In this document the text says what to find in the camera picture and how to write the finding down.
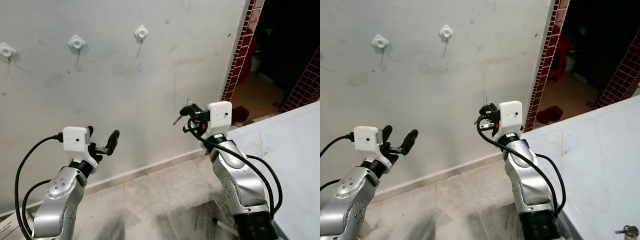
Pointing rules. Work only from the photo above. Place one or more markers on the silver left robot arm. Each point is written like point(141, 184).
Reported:
point(60, 200)
point(350, 205)

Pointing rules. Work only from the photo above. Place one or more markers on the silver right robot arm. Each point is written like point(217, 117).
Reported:
point(530, 185)
point(245, 190)

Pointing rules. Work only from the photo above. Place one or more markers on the red floor mat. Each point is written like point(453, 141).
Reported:
point(241, 114)
point(547, 114)

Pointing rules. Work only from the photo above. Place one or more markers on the white folding table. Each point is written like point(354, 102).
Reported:
point(590, 165)
point(285, 165)

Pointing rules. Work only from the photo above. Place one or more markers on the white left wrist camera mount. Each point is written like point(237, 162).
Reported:
point(369, 139)
point(76, 139)

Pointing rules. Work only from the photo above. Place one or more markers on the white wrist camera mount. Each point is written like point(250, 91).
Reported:
point(510, 116)
point(369, 139)
point(220, 117)
point(76, 139)

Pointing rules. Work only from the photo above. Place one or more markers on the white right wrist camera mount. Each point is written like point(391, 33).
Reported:
point(220, 117)
point(510, 116)

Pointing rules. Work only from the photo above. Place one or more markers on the red tiled door frame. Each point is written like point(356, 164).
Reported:
point(245, 50)
point(547, 50)

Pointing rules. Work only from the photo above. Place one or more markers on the white wall hook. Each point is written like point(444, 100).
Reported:
point(6, 50)
point(380, 42)
point(446, 32)
point(76, 43)
point(141, 33)

